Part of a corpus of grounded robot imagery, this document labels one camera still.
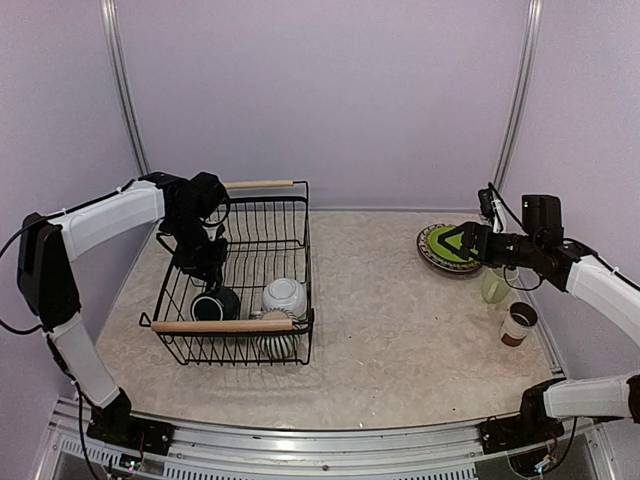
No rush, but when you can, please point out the right aluminium corner post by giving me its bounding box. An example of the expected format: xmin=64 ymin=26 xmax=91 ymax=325
xmin=491 ymin=0 xmax=544 ymax=191

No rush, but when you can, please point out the bright green plate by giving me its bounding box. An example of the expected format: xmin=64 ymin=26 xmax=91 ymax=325
xmin=426 ymin=224 xmax=466 ymax=264

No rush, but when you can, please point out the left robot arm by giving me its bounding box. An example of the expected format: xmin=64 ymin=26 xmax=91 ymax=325
xmin=11 ymin=172 xmax=230 ymax=445

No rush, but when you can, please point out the black white striped plate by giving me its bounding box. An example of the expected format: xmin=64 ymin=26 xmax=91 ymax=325
xmin=416 ymin=223 xmax=486 ymax=274

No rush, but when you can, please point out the yellow patterned plate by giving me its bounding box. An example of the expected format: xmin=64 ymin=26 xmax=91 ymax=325
xmin=420 ymin=224 xmax=481 ymax=271

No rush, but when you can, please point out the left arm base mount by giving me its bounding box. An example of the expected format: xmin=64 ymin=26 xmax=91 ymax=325
xmin=87 ymin=388 xmax=175 ymax=456

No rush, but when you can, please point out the black wire dish rack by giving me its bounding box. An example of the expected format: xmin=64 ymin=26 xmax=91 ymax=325
xmin=139 ymin=180 xmax=315 ymax=365

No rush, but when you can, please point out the white brown cup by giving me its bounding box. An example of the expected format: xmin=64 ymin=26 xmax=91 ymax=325
xmin=499 ymin=302 xmax=538 ymax=347

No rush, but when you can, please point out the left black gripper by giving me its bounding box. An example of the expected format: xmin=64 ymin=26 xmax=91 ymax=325
xmin=165 ymin=211 xmax=229 ymax=283

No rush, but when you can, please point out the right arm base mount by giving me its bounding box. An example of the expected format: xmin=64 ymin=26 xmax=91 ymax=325
xmin=478 ymin=380 xmax=565 ymax=454

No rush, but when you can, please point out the black white striped bowl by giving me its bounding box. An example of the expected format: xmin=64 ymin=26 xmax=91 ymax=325
xmin=250 ymin=308 xmax=301 ymax=362

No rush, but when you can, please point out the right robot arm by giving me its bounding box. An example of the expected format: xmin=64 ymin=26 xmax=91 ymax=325
xmin=437 ymin=194 xmax=639 ymax=444

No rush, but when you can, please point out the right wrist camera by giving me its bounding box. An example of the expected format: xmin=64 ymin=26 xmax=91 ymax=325
xmin=478 ymin=182 xmax=507 ymax=233

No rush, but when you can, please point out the light green mug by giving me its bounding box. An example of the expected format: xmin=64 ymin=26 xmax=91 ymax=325
xmin=481 ymin=268 xmax=519 ymax=304

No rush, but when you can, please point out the dark green mug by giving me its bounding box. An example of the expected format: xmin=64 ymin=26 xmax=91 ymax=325
xmin=190 ymin=287 xmax=240 ymax=321

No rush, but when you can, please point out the aluminium front rail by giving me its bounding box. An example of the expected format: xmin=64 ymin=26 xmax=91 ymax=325
xmin=34 ymin=419 xmax=614 ymax=480

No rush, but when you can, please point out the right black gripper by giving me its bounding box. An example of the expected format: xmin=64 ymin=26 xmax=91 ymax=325
xmin=439 ymin=221 xmax=542 ymax=268

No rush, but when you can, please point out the white ceramic bowl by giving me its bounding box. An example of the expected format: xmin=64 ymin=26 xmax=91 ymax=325
xmin=262 ymin=278 xmax=307 ymax=319

